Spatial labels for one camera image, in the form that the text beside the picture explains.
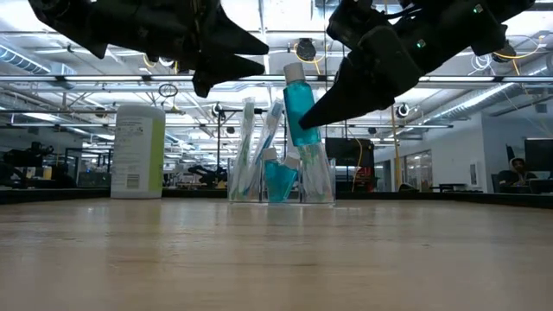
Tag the black monitor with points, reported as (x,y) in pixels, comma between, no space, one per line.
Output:
(540,155)

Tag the distant black equipment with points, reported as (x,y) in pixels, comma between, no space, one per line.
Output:
(30,157)

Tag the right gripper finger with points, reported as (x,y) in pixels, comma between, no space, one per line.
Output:
(367,78)

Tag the clear acrylic organizer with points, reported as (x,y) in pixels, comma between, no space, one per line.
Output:
(302,198)

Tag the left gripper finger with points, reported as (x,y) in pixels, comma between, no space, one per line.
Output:
(233,41)
(220,71)

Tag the blue toothbrush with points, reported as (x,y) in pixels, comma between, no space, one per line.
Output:
(268,129)

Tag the long ceiling light strip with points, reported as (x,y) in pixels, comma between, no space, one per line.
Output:
(129,78)

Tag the black cabinet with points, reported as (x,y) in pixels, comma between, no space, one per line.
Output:
(350,151)

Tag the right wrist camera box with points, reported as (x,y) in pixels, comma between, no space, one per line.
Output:
(350,21)

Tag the white green wipes canister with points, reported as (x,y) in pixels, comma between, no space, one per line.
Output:
(138,151)

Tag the person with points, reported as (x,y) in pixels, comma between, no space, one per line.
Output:
(516,170)

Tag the small yellow container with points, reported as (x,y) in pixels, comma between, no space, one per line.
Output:
(47,173)

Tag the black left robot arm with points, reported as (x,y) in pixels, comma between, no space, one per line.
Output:
(65,17)

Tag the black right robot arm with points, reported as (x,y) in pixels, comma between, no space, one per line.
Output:
(518,3)

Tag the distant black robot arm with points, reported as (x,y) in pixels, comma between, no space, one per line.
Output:
(207,175)

